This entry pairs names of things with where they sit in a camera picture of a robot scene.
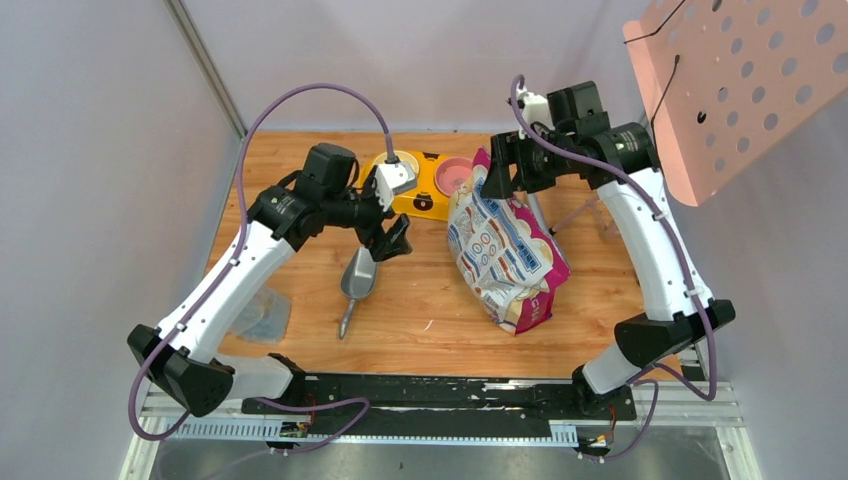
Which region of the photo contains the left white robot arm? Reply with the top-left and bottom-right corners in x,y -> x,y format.
127,143 -> 417,417

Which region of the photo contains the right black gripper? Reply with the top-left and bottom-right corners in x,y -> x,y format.
483,126 -> 577,198

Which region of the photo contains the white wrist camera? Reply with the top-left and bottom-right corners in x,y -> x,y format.
516,87 -> 553,134
375,161 -> 418,203

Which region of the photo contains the aluminium rail frame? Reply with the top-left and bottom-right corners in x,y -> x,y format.
140,377 -> 761,479

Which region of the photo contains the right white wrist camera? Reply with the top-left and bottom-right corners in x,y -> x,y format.
516,87 -> 553,134

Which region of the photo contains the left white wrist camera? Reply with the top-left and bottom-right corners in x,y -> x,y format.
375,161 -> 418,203

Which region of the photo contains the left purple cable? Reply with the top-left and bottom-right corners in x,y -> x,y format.
128,83 -> 399,458

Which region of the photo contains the cream bowl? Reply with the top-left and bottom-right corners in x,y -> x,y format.
371,150 -> 420,178

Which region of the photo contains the pink bowl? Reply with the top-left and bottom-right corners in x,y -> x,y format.
434,157 -> 473,197

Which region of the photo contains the pet food bag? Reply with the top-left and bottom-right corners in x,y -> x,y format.
447,148 -> 571,335

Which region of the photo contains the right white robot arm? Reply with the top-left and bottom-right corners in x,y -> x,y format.
482,75 -> 736,418

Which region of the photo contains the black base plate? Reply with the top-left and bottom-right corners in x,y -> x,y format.
280,373 -> 637,439

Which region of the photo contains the yellow double bowl feeder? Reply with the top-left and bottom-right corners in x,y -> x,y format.
392,150 -> 462,221

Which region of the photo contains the pink perforated stand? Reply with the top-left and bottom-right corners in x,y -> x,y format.
547,0 -> 848,240

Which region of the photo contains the metal scoop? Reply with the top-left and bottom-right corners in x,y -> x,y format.
338,247 -> 378,340

